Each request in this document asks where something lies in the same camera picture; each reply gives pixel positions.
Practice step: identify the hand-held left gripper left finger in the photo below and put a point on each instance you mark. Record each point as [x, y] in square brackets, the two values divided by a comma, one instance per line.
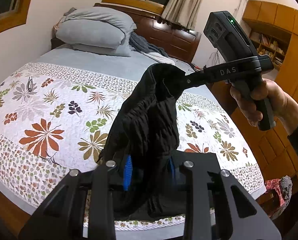
[127, 175]

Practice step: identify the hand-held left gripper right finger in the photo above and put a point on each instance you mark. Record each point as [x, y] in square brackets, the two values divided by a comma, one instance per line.
[172, 168]

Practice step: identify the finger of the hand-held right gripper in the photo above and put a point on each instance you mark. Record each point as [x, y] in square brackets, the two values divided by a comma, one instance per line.
[194, 80]

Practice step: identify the black pants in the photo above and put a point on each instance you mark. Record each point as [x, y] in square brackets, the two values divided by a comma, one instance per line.
[149, 120]

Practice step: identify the person's right hand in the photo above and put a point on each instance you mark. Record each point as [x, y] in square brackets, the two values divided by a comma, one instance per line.
[281, 100]

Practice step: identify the shelf with books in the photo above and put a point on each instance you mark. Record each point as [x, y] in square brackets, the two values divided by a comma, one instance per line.
[269, 46]

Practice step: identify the dark wooden headboard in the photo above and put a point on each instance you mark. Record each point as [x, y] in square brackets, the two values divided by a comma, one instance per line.
[174, 38]

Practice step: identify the beige curtain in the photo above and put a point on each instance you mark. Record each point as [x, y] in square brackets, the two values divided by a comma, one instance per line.
[189, 2]

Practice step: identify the grey blanket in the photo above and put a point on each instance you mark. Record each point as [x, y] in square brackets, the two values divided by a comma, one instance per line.
[144, 45]

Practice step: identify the floral white quilt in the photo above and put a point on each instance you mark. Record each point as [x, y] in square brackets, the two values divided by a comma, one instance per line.
[51, 120]

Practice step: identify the red plaid cloth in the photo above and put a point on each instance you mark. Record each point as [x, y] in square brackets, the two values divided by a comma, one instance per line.
[272, 186]

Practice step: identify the black white checked cloth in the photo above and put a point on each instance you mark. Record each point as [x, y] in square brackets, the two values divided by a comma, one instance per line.
[285, 190]

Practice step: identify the eyeglasses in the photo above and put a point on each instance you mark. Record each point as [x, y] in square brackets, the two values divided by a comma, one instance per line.
[30, 83]

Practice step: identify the large wooden framed window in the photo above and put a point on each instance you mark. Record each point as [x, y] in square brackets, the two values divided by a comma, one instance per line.
[11, 2]

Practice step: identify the wooden wall cabinet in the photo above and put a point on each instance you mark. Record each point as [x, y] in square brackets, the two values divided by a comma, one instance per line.
[276, 150]

